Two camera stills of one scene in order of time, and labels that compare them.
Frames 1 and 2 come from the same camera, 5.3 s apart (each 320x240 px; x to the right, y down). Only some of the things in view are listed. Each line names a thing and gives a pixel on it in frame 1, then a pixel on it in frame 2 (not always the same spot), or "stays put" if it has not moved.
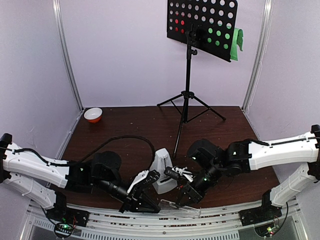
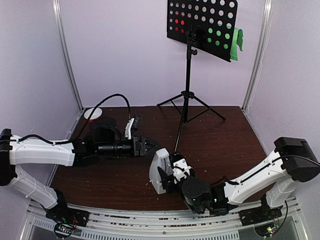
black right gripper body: [189, 189] -> [166, 180]
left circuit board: [63, 229] stays put
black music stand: [205, 25] stays put
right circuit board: [266, 230] stays put
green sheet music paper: [237, 40] stays put
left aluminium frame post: [58, 21] stays put
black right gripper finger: [181, 198] -> [165, 177]
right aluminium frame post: [257, 65] stays put
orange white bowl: [93, 115] stays put
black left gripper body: [133, 196] -> [139, 152]
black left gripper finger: [147, 205] -> [150, 146]
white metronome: [162, 159] stays put
